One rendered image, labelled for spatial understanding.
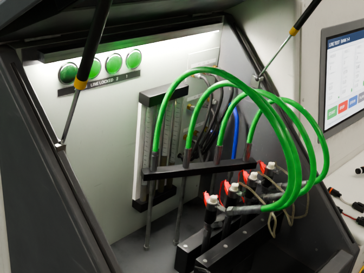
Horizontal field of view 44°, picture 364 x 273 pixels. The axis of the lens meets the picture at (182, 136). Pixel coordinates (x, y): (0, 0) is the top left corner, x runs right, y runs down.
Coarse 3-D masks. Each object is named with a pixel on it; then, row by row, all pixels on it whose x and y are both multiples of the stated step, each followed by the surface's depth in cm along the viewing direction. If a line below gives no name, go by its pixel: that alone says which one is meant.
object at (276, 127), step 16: (176, 80) 100; (240, 80) 88; (256, 96) 86; (160, 112) 106; (160, 128) 109; (288, 144) 84; (288, 160) 85; (288, 176) 86; (288, 192) 87; (272, 208) 91
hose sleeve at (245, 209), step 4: (236, 208) 98; (240, 208) 97; (244, 208) 96; (248, 208) 95; (252, 208) 94; (256, 208) 94; (260, 208) 93; (236, 212) 98; (240, 212) 97; (244, 212) 96; (248, 212) 95; (252, 212) 95; (256, 212) 94; (260, 212) 93
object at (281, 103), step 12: (240, 96) 109; (264, 96) 104; (276, 96) 102; (228, 108) 113; (288, 108) 101; (228, 120) 115; (300, 132) 100; (216, 144) 119; (216, 156) 120; (312, 156) 100; (312, 168) 101; (312, 180) 102; (300, 192) 105
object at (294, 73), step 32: (256, 0) 121; (288, 0) 114; (352, 0) 136; (256, 32) 124; (288, 32) 117; (320, 32) 125; (288, 64) 120; (288, 96) 123; (352, 128) 153; (320, 160) 140
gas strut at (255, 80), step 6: (318, 0) 105; (312, 6) 107; (306, 12) 108; (312, 12) 108; (300, 18) 109; (306, 18) 109; (294, 24) 111; (300, 24) 110; (294, 30) 111; (288, 36) 113; (282, 48) 116; (276, 54) 117; (270, 60) 118; (264, 72) 121; (252, 78) 124; (258, 78) 122; (252, 84) 124; (258, 84) 123
